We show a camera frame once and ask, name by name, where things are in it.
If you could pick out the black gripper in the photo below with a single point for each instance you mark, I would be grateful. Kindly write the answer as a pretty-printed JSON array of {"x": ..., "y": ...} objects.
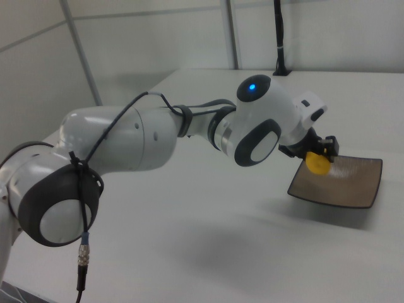
[{"x": 315, "y": 142}]

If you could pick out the yellow lemon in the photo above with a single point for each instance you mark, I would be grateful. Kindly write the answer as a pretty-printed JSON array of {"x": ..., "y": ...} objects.
[{"x": 318, "y": 164}]

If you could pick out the black pole with base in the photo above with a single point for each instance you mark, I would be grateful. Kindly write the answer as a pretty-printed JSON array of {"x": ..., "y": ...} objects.
[{"x": 279, "y": 38}]

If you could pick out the upright aluminium frame post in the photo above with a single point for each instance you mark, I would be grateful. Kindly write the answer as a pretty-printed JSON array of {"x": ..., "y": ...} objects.
[{"x": 232, "y": 34}]

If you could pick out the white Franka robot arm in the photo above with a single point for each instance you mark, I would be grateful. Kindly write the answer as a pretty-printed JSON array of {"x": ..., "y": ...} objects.
[{"x": 142, "y": 139}]

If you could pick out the brown square ceramic plate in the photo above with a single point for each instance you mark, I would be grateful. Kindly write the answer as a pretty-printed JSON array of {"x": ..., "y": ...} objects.
[{"x": 347, "y": 186}]

